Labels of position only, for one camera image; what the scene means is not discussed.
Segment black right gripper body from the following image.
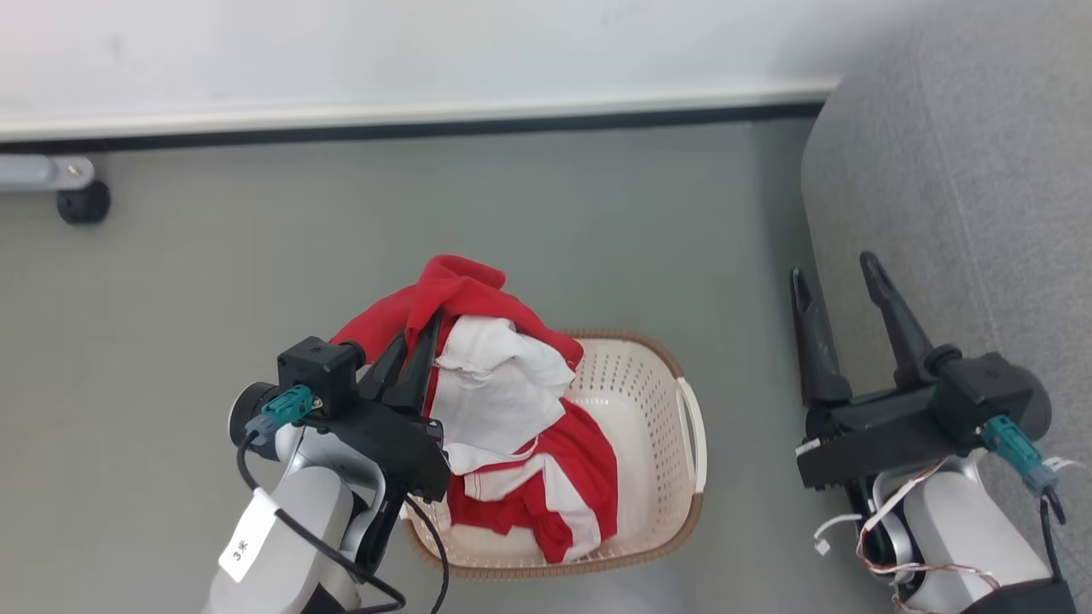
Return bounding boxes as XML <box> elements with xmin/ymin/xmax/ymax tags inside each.
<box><xmin>795</xmin><ymin>383</ymin><xmax>984</xmax><ymax>491</ymax></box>

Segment cream perforated laundry basket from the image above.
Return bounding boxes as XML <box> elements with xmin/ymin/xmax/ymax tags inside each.
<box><xmin>399</xmin><ymin>329</ymin><xmax>708</xmax><ymax>582</ymax></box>

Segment red white striped shorts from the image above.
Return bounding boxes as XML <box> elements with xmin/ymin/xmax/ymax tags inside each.
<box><xmin>444</xmin><ymin>397</ymin><xmax>619</xmax><ymax>565</ymax></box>

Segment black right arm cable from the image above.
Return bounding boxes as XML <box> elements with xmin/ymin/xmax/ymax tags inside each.
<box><xmin>1037</xmin><ymin>490</ymin><xmax>1069</xmax><ymax>586</ymax></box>

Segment white paper cable label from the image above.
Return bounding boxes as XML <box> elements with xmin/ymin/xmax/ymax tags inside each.
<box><xmin>218</xmin><ymin>487</ymin><xmax>282</xmax><ymax>585</ymax></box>

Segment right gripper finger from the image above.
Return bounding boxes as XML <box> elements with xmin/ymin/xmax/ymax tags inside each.
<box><xmin>789</xmin><ymin>267</ymin><xmax>854</xmax><ymax>409</ymax></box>
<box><xmin>858</xmin><ymin>251</ymin><xmax>941</xmax><ymax>390</ymax></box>

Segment teal left cable connector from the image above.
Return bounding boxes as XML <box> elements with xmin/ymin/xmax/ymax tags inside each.
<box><xmin>247</xmin><ymin>385</ymin><xmax>323</xmax><ymax>446</ymax></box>

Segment white wall baseboard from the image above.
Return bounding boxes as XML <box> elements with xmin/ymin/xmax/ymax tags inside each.
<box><xmin>0</xmin><ymin>79</ymin><xmax>843</xmax><ymax>156</ymax></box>

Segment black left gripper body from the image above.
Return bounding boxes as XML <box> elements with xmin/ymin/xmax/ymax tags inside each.
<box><xmin>320</xmin><ymin>397</ymin><xmax>452</xmax><ymax>513</ymax></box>

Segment grey fabric sofa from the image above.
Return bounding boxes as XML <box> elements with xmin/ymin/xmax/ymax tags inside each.
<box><xmin>799</xmin><ymin>0</ymin><xmax>1092</xmax><ymax>598</ymax></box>

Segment red white thin wires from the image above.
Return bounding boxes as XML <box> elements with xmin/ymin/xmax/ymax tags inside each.
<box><xmin>856</xmin><ymin>459</ymin><xmax>1004</xmax><ymax>613</ymax></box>

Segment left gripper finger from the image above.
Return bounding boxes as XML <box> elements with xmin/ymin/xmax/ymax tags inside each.
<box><xmin>385</xmin><ymin>311</ymin><xmax>443</xmax><ymax>418</ymax></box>
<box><xmin>357</xmin><ymin>333</ymin><xmax>410</xmax><ymax>404</ymax></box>

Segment black round door stopper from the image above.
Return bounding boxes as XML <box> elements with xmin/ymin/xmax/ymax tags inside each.
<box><xmin>56</xmin><ymin>180</ymin><xmax>112</xmax><ymax>226</ymax></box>

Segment teal cable connector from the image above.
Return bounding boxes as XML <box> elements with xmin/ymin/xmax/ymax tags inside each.
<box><xmin>247</xmin><ymin>385</ymin><xmax>323</xmax><ymax>446</ymax></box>
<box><xmin>980</xmin><ymin>415</ymin><xmax>1060</xmax><ymax>497</ymax></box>

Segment teal right cable connector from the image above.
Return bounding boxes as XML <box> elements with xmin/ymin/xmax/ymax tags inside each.
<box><xmin>980</xmin><ymin>415</ymin><xmax>1060</xmax><ymax>497</ymax></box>

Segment red white t-shirt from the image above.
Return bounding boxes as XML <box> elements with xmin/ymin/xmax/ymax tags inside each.
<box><xmin>328</xmin><ymin>254</ymin><xmax>586</xmax><ymax>477</ymax></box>

